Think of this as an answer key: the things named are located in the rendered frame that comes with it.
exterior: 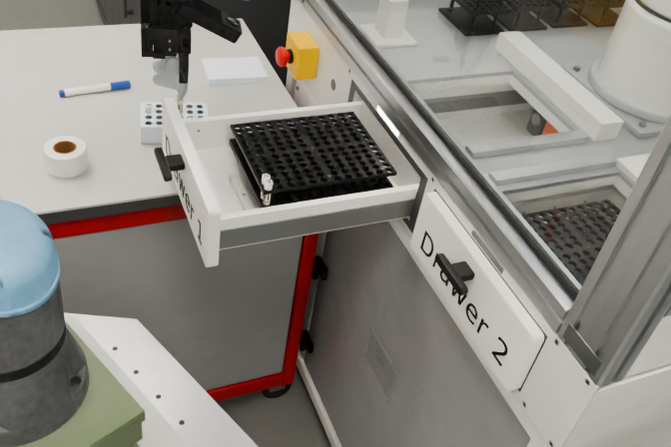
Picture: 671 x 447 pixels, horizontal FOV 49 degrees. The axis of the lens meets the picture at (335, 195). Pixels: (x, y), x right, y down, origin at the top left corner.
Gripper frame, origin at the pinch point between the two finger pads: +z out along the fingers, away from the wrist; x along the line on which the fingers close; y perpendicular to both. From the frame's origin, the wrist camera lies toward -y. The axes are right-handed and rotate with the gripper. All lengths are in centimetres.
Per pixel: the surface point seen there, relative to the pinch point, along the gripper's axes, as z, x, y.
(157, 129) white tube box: 7.5, 1.3, 4.8
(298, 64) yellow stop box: -0.9, -9.0, -22.1
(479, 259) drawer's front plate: -6, 51, -37
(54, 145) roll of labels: 6.8, 7.2, 21.9
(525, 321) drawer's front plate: -6, 62, -39
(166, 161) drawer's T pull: -4.4, 26.4, 3.6
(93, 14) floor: 87, -201, 31
